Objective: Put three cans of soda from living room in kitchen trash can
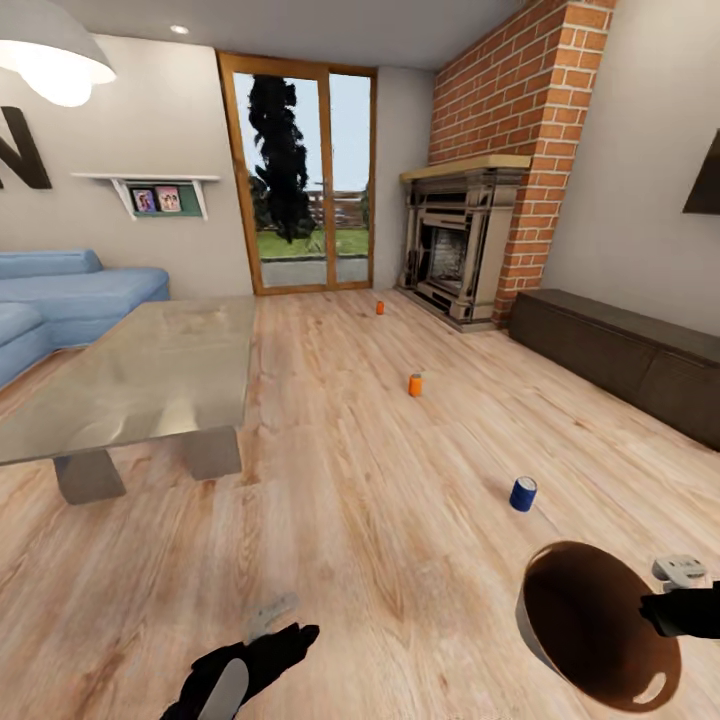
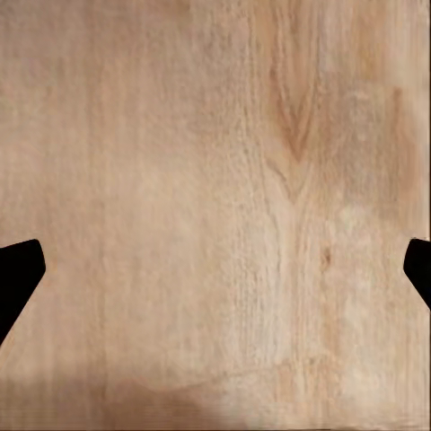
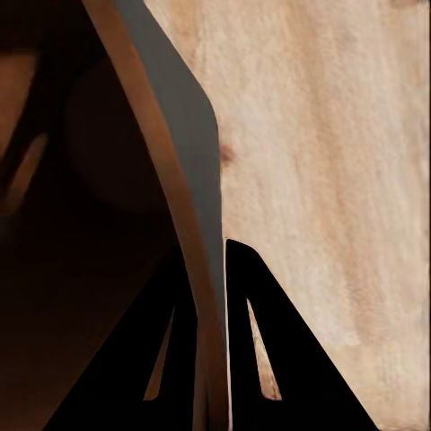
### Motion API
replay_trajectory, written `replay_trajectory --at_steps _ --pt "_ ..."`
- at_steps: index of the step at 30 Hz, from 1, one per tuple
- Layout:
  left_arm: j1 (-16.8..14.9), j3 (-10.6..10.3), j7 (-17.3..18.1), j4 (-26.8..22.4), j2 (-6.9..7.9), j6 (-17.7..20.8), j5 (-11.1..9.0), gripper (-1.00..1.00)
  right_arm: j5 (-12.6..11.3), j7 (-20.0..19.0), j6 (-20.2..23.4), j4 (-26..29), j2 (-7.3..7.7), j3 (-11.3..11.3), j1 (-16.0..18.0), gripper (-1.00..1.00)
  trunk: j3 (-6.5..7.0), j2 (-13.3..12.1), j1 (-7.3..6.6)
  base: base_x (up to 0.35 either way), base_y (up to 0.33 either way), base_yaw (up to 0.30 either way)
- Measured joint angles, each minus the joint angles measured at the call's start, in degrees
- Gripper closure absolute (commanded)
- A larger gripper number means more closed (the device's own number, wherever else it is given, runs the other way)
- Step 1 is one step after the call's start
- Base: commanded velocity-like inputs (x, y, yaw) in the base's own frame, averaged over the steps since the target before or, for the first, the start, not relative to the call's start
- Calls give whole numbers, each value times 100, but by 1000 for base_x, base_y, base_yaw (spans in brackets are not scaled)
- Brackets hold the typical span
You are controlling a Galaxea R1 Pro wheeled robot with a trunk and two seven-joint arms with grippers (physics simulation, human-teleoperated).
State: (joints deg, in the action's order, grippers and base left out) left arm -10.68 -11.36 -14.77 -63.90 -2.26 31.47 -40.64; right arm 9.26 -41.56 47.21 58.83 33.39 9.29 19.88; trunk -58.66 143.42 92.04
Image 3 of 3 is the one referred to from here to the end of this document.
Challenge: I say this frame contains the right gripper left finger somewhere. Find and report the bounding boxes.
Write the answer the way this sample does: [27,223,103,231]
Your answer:
[43,245,198,431]

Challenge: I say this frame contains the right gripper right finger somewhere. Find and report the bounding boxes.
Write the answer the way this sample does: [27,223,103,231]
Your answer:
[225,239,379,431]

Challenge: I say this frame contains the trash can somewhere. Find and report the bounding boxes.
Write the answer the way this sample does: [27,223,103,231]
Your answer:
[0,0,229,431]

